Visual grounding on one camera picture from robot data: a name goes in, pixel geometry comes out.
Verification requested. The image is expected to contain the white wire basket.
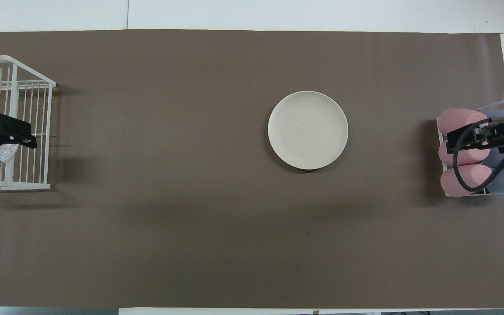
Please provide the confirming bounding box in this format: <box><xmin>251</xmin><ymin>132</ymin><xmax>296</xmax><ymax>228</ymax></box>
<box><xmin>0</xmin><ymin>55</ymin><xmax>56</xmax><ymax>191</ymax></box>

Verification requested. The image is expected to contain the pink cup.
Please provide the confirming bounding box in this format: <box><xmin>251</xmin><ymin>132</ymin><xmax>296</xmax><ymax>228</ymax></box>
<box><xmin>440</xmin><ymin>164</ymin><xmax>494</xmax><ymax>198</ymax></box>
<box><xmin>437</xmin><ymin>108</ymin><xmax>489</xmax><ymax>137</ymax></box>
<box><xmin>438</xmin><ymin>137</ymin><xmax>490</xmax><ymax>168</ymax></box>

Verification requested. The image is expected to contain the black cable with metal plug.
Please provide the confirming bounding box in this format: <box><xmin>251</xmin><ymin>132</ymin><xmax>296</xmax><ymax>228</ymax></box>
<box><xmin>452</xmin><ymin>115</ymin><xmax>504</xmax><ymax>193</ymax></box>

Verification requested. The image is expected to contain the large brown table mat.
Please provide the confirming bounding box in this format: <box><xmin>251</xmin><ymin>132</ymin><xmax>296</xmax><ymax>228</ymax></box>
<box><xmin>0</xmin><ymin>29</ymin><xmax>504</xmax><ymax>309</ymax></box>

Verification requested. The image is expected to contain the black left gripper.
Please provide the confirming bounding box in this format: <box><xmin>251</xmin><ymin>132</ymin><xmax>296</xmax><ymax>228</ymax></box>
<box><xmin>0</xmin><ymin>113</ymin><xmax>38</xmax><ymax>160</ymax></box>

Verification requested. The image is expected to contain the clear acrylic cup rack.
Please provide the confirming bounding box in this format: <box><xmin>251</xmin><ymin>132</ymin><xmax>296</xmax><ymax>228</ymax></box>
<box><xmin>436</xmin><ymin>100</ymin><xmax>504</xmax><ymax>200</ymax></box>

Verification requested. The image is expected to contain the cream round plate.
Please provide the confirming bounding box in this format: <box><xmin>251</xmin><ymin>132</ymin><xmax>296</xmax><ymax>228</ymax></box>
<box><xmin>268</xmin><ymin>91</ymin><xmax>349</xmax><ymax>170</ymax></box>

